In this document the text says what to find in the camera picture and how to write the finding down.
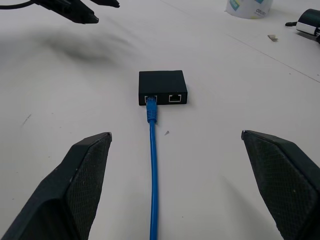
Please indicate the small grey paper scrap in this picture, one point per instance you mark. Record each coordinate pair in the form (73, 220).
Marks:
(273, 38)

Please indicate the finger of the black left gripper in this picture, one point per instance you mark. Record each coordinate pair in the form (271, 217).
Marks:
(107, 2)
(72, 11)

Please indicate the black and silver device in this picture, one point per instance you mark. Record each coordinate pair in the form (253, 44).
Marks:
(310, 18)

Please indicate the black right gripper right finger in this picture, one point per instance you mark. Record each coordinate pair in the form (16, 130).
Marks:
(287, 180)

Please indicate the black network switch box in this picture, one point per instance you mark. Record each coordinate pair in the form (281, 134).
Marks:
(162, 82)

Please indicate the white printed cup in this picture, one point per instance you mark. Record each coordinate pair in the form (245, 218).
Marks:
(246, 10)

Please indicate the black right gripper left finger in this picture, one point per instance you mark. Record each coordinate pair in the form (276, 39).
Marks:
(62, 190)

